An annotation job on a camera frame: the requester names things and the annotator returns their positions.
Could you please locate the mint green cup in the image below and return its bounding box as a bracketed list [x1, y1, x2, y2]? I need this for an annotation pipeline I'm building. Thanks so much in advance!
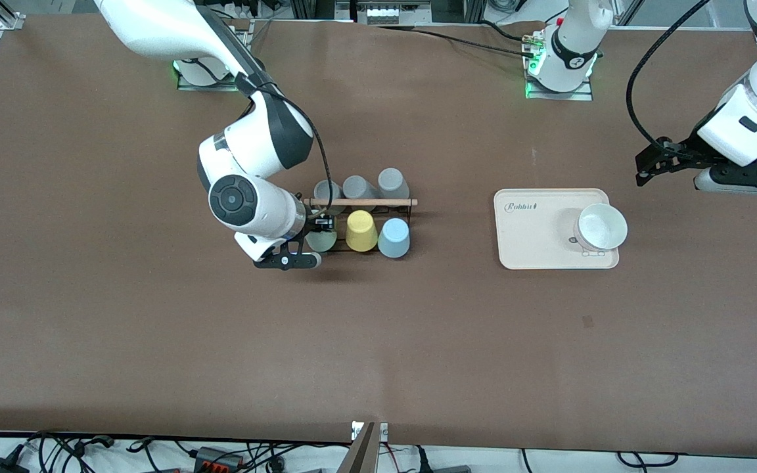
[305, 227, 339, 254]

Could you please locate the light blue cup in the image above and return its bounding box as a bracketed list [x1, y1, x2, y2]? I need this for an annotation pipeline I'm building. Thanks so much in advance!
[377, 217, 411, 259]

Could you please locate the grey cup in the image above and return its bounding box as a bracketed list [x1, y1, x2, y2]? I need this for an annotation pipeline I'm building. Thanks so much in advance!
[342, 175, 375, 212]
[313, 179, 344, 216]
[377, 168, 411, 210]

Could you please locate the yellow cup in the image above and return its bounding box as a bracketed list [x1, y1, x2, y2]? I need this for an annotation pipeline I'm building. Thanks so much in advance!
[346, 210, 379, 252]

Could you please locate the white bowl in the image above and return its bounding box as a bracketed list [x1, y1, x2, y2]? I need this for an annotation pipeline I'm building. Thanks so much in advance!
[573, 203, 629, 252]

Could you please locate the cream plastic tray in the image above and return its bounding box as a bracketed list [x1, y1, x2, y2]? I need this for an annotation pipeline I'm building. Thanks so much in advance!
[493, 189, 620, 271]

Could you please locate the black orange power strip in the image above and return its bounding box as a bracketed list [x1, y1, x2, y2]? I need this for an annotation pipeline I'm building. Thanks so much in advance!
[193, 447, 246, 472]

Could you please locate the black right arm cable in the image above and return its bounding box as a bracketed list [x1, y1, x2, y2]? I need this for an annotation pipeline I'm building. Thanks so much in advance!
[237, 71, 335, 212]

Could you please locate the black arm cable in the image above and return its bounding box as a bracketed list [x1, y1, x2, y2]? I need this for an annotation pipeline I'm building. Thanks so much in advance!
[626, 0, 713, 162]
[237, 71, 335, 212]

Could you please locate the black wire cup rack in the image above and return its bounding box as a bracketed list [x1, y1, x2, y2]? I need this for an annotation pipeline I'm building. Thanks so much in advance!
[304, 196, 419, 254]

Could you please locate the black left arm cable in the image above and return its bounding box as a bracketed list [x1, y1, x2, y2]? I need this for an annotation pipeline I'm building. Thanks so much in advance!
[626, 0, 713, 162]

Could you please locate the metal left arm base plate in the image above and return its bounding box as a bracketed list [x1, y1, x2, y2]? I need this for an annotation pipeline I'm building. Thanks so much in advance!
[524, 30, 594, 101]

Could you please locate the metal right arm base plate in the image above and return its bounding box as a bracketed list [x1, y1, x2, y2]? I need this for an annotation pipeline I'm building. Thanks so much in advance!
[177, 20, 252, 91]

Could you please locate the white mount bracket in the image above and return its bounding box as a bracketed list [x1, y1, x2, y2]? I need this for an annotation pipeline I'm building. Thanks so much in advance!
[351, 422, 389, 442]

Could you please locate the black table cable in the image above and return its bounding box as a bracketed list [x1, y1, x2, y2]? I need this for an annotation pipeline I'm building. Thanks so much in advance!
[378, 24, 538, 57]

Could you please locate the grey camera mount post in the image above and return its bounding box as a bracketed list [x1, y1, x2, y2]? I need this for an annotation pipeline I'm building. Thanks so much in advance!
[338, 422, 378, 473]

